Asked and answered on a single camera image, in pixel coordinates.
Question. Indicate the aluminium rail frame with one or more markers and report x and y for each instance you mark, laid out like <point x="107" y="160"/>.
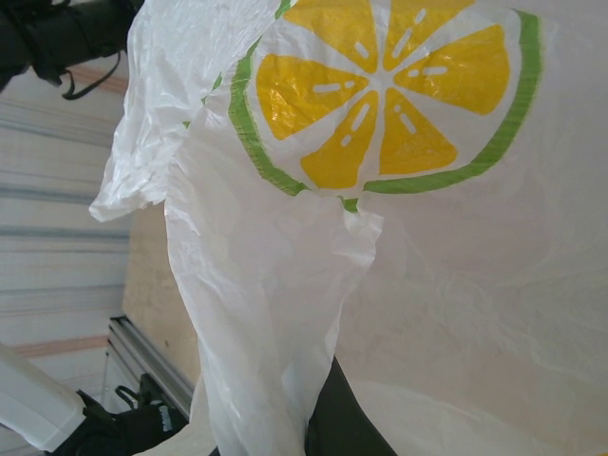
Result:
<point x="142" y="354"/>

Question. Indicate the white lemon print plastic bag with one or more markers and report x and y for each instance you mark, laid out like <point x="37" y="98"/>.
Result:
<point x="427" y="285"/>

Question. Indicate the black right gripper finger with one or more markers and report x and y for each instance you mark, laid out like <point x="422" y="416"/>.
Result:
<point x="347" y="423"/>

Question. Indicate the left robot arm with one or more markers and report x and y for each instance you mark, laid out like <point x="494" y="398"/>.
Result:
<point x="33" y="404"/>

